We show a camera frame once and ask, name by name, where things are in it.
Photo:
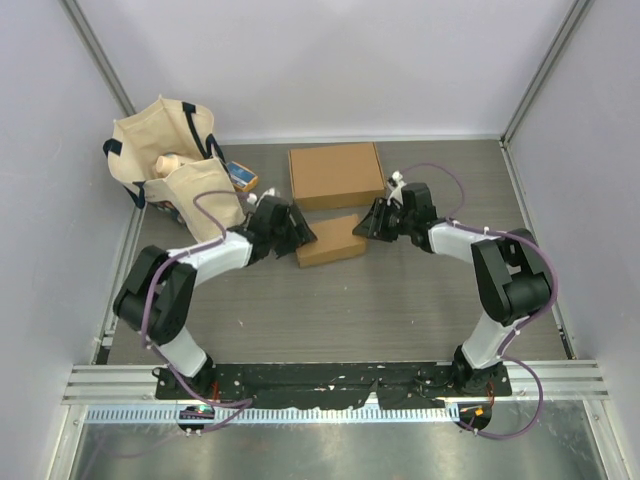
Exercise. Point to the aluminium frame post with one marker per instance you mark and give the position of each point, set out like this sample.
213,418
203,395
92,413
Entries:
568,27
94,48

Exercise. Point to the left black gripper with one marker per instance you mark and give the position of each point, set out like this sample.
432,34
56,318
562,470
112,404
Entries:
301,234

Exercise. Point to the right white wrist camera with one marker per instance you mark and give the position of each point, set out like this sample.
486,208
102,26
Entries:
395,184

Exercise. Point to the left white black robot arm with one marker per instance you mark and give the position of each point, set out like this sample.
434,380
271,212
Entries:
155,297

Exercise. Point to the small blue orange box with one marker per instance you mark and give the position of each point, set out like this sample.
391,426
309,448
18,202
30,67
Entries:
242,178

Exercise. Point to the left aluminium frame post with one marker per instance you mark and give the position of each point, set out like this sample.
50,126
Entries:
94,48

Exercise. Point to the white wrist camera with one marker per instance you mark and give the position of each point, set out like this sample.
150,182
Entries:
395,184
254,199

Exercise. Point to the large brown cardboard box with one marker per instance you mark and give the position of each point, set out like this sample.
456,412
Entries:
336,176

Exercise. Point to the right aluminium frame post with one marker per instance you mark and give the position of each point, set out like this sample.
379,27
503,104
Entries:
568,27

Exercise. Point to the beige canvas tote bag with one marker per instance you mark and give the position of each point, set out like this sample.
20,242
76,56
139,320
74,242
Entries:
204,201

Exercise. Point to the slotted cable duct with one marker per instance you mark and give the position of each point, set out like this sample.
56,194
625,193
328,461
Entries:
192,415

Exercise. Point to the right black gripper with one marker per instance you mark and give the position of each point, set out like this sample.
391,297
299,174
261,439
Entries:
372,226

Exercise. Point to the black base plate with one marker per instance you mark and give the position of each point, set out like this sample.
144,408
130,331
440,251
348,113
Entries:
340,386

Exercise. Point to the cream bottle in bag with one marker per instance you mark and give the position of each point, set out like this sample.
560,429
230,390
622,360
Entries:
173,165

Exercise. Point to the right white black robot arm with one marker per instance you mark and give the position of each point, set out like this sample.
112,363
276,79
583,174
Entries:
514,278

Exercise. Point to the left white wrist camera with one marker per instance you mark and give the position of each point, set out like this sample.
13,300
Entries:
254,199

